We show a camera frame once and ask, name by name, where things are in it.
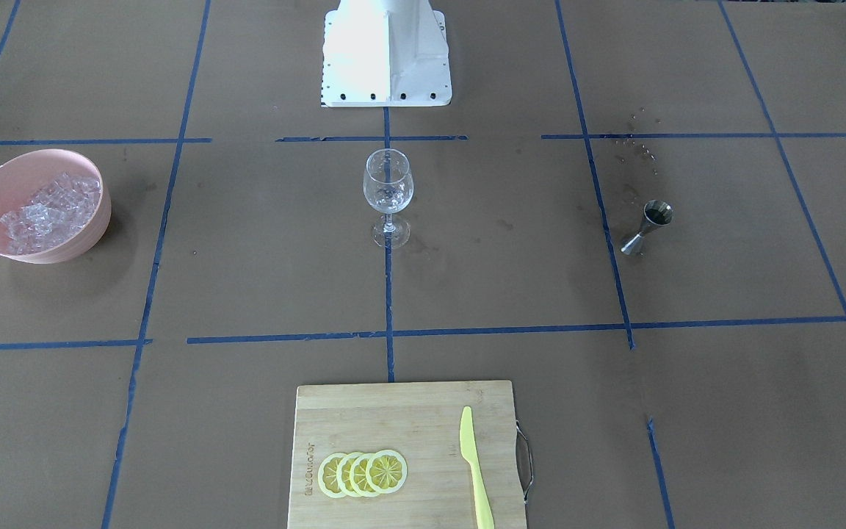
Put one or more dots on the steel double jigger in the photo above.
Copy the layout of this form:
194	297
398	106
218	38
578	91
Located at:
655	214

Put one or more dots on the clear wine glass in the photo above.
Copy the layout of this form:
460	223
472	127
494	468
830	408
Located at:
388	188

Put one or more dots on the clear ice cubes pile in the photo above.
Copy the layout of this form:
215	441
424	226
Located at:
53	214

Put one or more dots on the bamboo cutting board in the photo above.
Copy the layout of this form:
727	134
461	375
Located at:
421	422

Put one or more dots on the yellow plastic knife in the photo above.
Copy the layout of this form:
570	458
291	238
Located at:
470	454

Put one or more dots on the pink plastic bowl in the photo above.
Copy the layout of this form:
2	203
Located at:
22	176

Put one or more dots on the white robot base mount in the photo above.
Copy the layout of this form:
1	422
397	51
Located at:
385	54

